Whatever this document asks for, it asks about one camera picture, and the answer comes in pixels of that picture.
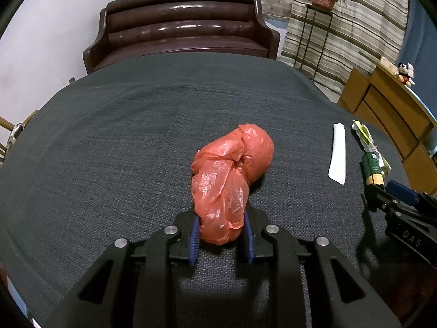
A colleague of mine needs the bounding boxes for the brown leather armchair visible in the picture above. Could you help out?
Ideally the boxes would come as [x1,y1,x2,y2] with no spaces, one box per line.
[83,0,281,74]

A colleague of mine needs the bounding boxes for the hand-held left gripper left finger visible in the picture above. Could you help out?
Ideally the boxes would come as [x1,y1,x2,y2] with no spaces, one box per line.
[44,212,202,328]

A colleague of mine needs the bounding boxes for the black metal plant stand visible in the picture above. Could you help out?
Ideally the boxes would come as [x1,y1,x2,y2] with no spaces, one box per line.
[296,3,334,80]

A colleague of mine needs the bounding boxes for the mouse plush toy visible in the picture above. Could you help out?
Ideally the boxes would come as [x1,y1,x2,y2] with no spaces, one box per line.
[394,62,416,87]

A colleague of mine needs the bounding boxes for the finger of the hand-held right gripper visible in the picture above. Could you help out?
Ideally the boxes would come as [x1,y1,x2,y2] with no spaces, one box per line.
[387,180,421,207]
[364,186,397,212]

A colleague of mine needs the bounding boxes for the small green bottle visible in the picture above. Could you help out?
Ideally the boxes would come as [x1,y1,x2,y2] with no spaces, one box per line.
[362,151,385,187]

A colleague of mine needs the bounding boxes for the wooden cabinet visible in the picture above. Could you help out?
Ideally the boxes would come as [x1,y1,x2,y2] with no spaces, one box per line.
[336,52,437,195]

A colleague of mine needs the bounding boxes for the light red plastic bag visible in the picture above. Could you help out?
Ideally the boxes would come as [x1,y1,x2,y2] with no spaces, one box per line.
[190,123,274,245]

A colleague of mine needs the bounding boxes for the green striped curtain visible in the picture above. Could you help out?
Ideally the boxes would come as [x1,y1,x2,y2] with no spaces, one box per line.
[280,0,410,96]

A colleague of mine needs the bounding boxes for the white paper strip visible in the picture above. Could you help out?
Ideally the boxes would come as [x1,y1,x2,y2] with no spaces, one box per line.
[327,123,346,185]

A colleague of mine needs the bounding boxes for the bamboo chair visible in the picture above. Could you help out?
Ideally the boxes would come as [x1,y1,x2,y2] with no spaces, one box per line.
[0,109,39,160]

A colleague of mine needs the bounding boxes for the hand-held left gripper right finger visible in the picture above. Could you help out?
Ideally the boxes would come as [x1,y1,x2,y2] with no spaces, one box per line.
[242,205,401,328]

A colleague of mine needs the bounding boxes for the green yellow wrapper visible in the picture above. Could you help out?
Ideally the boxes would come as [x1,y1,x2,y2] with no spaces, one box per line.
[352,120,392,178]

